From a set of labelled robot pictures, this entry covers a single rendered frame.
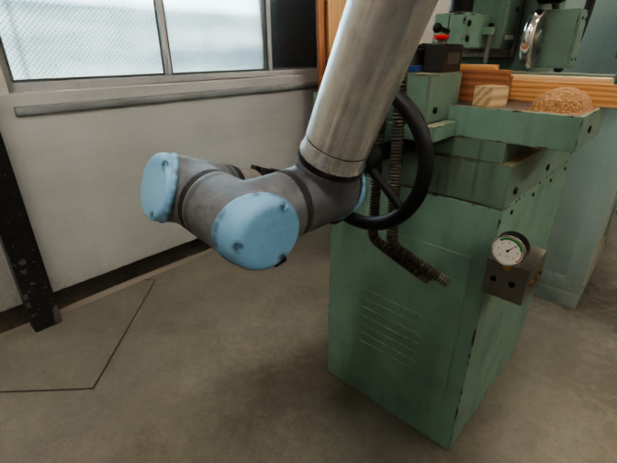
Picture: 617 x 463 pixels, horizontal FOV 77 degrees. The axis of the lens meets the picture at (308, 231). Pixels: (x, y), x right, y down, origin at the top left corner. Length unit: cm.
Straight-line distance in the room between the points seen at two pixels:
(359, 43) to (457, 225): 56
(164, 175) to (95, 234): 140
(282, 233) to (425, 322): 67
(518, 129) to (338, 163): 43
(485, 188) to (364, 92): 48
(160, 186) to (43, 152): 126
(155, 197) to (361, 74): 28
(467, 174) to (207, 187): 56
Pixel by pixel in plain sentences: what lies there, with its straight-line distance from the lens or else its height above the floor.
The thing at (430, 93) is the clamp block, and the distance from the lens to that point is 78.
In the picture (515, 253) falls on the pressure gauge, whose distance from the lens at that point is 81.
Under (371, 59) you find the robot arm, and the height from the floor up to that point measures 99.
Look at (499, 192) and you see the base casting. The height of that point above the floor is 75.
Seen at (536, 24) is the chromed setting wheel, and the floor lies 105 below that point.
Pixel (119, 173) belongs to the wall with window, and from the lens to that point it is 186.
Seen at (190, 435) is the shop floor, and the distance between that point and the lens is 130.
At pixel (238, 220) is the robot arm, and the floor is 84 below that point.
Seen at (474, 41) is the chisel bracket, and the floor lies 101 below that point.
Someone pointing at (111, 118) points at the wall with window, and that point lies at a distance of 182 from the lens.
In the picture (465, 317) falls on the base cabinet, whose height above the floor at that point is 44.
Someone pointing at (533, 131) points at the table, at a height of 87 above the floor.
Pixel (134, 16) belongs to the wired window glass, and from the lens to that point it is 196.
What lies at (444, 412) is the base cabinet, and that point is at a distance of 120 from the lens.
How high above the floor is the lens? 100
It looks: 25 degrees down
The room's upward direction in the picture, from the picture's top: straight up
